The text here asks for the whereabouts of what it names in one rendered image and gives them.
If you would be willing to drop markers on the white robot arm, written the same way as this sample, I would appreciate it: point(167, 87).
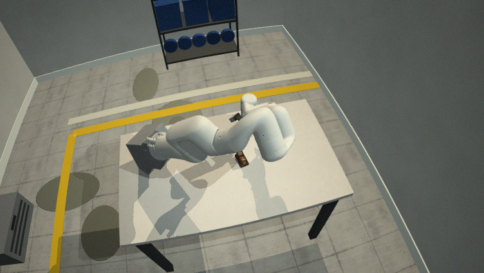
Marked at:
point(271, 126)

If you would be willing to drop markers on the brown wooden cube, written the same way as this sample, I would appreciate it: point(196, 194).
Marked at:
point(239, 154)
point(242, 160)

